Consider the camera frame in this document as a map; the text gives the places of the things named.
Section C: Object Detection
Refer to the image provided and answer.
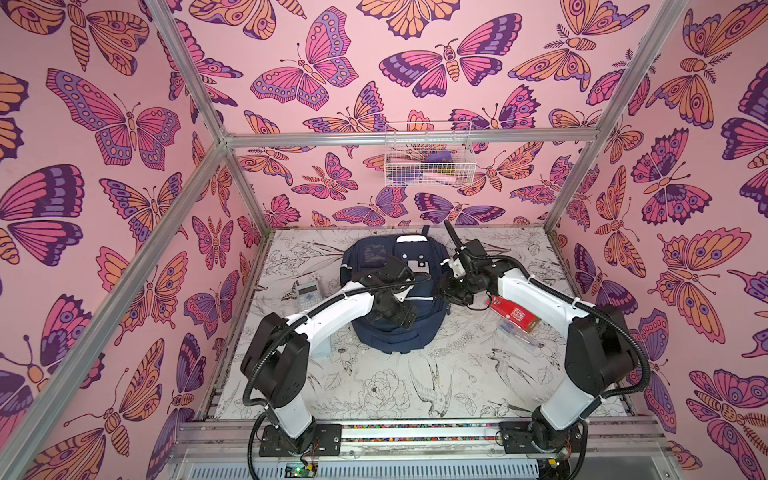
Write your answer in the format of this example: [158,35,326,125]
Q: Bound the navy blue backpack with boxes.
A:
[340,234,448,354]

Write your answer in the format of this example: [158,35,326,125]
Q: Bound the grey scientific calculator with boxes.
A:
[295,281,324,309]

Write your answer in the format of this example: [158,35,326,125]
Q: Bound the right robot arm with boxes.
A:
[440,221,651,454]

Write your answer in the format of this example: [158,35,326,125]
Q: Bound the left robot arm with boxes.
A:
[240,257,431,455]

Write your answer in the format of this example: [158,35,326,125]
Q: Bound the red notebook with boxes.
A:
[489,296,540,333]

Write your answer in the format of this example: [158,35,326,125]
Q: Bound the clear plastic pencil case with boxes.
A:
[499,319,544,352]

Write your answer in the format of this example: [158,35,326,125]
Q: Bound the green circuit board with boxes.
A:
[284,461,319,479]

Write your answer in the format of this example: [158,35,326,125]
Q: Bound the white wire basket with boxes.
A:
[382,127,477,189]

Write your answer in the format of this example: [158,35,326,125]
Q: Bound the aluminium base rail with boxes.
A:
[160,417,685,479]

